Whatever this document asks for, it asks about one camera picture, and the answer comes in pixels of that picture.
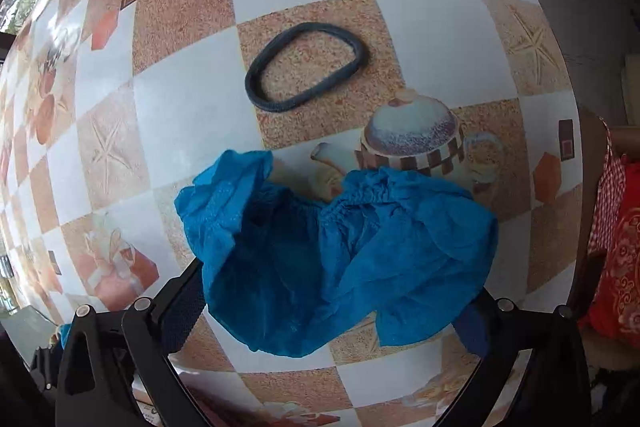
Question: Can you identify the red checked cloth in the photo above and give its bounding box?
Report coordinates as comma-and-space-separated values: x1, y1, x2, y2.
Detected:
587, 127, 628, 258

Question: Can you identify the black hair tie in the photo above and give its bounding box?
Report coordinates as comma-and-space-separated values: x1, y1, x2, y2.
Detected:
244, 22, 371, 114

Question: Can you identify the blue shoe cover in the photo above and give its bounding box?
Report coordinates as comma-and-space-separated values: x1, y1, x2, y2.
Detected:
174, 149, 500, 358

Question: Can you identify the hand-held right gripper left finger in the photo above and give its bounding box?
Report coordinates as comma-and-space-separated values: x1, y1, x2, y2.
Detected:
54, 257, 211, 427

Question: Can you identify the red patterned cloth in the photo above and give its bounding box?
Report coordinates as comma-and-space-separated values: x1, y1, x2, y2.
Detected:
577, 187, 640, 348

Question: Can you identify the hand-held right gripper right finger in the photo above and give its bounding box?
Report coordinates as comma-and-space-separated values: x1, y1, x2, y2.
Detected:
430, 289, 598, 427

